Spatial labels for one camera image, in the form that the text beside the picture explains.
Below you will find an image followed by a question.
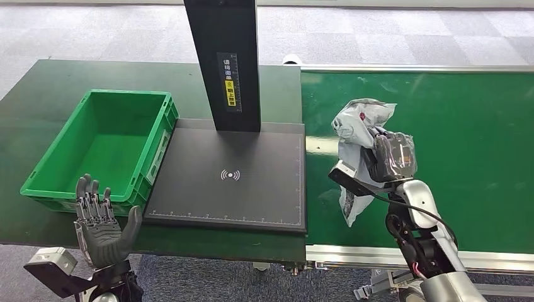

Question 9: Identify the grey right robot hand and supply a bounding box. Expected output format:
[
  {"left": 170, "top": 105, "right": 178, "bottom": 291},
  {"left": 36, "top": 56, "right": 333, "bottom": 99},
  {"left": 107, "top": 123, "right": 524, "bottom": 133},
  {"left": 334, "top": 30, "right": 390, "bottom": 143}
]
[{"left": 360, "top": 126, "right": 418, "bottom": 183}]

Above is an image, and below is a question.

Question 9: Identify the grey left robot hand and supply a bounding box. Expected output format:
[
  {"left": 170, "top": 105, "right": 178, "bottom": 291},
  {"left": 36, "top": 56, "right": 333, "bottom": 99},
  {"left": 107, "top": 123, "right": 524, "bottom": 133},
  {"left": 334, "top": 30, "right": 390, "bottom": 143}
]
[{"left": 74, "top": 174, "right": 144, "bottom": 270}]

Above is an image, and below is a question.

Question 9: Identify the grey poly mailer package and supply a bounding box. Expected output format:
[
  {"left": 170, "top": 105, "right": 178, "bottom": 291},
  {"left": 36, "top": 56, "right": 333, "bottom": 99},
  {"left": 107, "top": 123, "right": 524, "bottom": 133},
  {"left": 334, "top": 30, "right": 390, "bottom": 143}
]
[{"left": 331, "top": 98, "right": 398, "bottom": 228}]

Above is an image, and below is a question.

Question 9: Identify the green conveyor belt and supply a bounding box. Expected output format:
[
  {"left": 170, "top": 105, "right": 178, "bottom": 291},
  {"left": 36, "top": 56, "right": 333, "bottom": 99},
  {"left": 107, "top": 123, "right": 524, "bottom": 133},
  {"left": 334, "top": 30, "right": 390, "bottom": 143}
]
[{"left": 300, "top": 71, "right": 534, "bottom": 255}]

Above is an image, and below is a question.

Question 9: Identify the green plastic crate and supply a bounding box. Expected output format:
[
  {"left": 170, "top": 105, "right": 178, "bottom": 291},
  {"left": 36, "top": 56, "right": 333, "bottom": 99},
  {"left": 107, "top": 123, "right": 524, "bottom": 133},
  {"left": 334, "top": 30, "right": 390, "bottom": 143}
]
[{"left": 20, "top": 89, "right": 179, "bottom": 218}]

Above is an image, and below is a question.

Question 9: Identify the grey caster wheel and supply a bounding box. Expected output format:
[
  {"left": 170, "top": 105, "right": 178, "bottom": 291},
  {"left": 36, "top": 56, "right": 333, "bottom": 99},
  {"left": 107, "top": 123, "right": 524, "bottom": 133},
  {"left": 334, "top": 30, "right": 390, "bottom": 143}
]
[{"left": 397, "top": 285, "right": 423, "bottom": 302}]

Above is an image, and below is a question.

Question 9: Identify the black scanner base platform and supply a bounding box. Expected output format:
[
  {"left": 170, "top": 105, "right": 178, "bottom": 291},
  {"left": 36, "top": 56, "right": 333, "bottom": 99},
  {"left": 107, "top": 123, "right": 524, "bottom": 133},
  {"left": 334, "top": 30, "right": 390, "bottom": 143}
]
[{"left": 143, "top": 118, "right": 307, "bottom": 234}]

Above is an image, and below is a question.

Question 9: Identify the dark green table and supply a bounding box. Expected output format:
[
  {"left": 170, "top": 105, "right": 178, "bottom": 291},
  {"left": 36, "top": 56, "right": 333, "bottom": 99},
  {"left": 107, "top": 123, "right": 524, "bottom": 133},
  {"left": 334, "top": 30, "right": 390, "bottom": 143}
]
[{"left": 0, "top": 59, "right": 307, "bottom": 264}]

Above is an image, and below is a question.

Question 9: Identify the black yellow column label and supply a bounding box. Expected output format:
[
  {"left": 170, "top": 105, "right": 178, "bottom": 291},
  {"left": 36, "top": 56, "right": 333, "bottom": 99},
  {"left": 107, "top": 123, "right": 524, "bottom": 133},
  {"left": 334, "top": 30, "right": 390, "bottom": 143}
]
[{"left": 216, "top": 52, "right": 243, "bottom": 113}]

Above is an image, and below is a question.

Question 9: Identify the black scanner column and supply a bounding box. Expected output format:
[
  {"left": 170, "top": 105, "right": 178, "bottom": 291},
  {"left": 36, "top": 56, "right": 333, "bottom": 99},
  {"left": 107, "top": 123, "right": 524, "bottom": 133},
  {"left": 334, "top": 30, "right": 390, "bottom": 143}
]
[{"left": 183, "top": 0, "right": 262, "bottom": 133}]

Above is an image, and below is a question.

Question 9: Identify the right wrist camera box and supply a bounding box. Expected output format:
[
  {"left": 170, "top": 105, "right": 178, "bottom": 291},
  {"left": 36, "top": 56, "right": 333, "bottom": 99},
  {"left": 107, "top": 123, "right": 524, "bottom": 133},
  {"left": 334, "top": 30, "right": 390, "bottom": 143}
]
[{"left": 328, "top": 160, "right": 396, "bottom": 198}]

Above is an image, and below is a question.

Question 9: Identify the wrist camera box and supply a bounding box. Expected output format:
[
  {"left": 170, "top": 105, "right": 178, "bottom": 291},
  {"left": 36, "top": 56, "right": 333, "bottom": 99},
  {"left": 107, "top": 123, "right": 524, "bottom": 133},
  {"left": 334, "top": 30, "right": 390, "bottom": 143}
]
[
  {"left": 23, "top": 247, "right": 98, "bottom": 299},
  {"left": 328, "top": 160, "right": 396, "bottom": 198}
]

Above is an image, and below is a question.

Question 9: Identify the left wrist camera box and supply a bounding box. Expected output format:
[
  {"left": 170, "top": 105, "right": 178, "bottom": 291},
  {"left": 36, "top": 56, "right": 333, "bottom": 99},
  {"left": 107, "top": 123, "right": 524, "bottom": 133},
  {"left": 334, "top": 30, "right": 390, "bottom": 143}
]
[{"left": 23, "top": 247, "right": 98, "bottom": 299}]

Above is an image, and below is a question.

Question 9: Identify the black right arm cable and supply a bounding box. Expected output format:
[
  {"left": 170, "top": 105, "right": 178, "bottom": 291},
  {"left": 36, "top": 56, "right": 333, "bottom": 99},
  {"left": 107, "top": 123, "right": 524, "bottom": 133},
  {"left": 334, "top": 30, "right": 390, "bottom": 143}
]
[{"left": 366, "top": 191, "right": 459, "bottom": 251}]

